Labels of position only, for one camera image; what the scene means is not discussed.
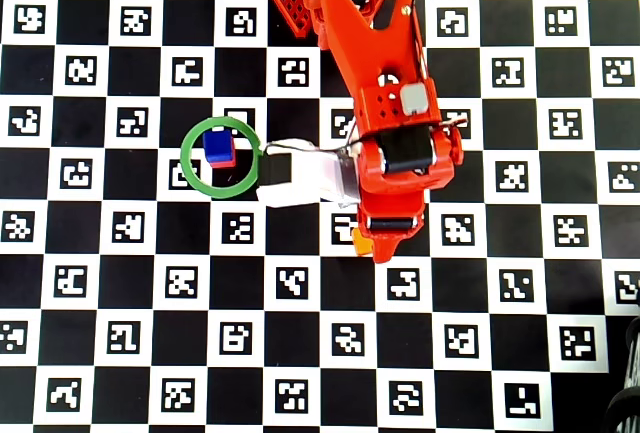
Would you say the grey square wrist block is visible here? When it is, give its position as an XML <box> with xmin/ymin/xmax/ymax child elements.
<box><xmin>399</xmin><ymin>83</ymin><xmax>429</xmax><ymax>115</ymax></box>

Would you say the blue cube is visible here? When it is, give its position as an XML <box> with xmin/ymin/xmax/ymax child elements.
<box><xmin>202</xmin><ymin>126</ymin><xmax>236</xmax><ymax>164</ymax></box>

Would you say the black tripod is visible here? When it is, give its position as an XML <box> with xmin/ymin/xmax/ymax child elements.
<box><xmin>602</xmin><ymin>315</ymin><xmax>640</xmax><ymax>433</ymax></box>

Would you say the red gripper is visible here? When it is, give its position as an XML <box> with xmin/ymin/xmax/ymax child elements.
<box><xmin>357</xmin><ymin>130</ymin><xmax>464</xmax><ymax>265</ymax></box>

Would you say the orange cube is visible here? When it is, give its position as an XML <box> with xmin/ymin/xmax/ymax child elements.
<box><xmin>351</xmin><ymin>228</ymin><xmax>375</xmax><ymax>258</ymax></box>

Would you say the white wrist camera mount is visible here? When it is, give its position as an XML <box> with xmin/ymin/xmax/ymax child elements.
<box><xmin>255</xmin><ymin>138</ymin><xmax>362</xmax><ymax>209</ymax></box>

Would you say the checkerboard marker mat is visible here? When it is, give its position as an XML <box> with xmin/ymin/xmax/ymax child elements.
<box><xmin>0</xmin><ymin>0</ymin><xmax>640</xmax><ymax>433</ymax></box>

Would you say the green ring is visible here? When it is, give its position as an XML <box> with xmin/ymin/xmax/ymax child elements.
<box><xmin>179</xmin><ymin>116</ymin><xmax>265</xmax><ymax>200</ymax></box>

